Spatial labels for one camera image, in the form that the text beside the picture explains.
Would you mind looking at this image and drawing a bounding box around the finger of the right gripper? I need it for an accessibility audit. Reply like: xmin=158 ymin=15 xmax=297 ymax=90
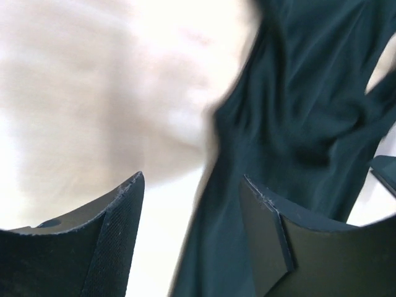
xmin=370 ymin=155 xmax=396 ymax=197

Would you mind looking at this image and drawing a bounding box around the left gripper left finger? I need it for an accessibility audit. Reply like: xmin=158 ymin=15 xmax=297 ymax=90
xmin=1 ymin=173 xmax=145 ymax=297

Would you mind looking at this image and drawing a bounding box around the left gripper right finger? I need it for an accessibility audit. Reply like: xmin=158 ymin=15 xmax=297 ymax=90
xmin=239 ymin=178 xmax=395 ymax=296

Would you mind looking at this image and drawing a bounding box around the black tank top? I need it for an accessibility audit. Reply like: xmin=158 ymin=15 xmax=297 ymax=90
xmin=171 ymin=1 xmax=395 ymax=296

